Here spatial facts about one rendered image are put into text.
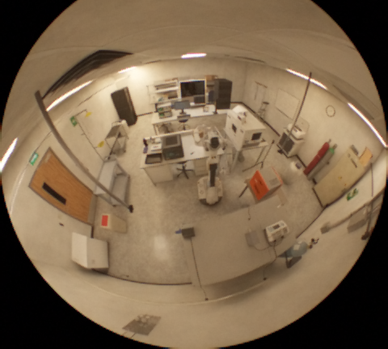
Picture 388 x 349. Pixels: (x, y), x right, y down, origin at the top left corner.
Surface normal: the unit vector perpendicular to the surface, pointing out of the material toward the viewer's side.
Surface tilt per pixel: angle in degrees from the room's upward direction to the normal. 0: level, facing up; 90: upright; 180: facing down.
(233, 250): 0
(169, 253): 0
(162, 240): 0
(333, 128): 90
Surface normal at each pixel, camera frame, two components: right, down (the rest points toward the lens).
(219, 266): -0.05, -0.68
